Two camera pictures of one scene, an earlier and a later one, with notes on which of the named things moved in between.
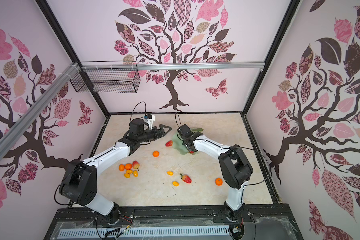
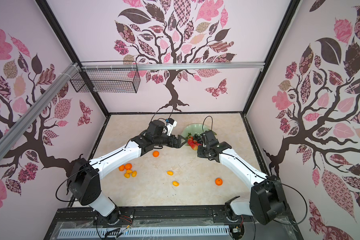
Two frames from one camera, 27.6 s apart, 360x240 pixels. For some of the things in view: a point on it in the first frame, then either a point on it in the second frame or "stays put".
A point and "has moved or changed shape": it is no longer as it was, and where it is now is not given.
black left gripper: x=157 y=135 -> x=177 y=145
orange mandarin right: x=218 y=181 stays put
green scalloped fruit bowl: x=177 y=144 has moved or changed shape
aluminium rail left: x=7 y=141 stays put
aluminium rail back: x=170 y=66 stays put
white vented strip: x=206 y=230 stays put
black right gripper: x=195 y=135 -> x=199 y=152
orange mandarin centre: x=155 y=153 stays put
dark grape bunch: x=198 y=129 has moved or changed shape
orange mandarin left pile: x=128 y=166 stays put
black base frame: x=268 y=222 stays put
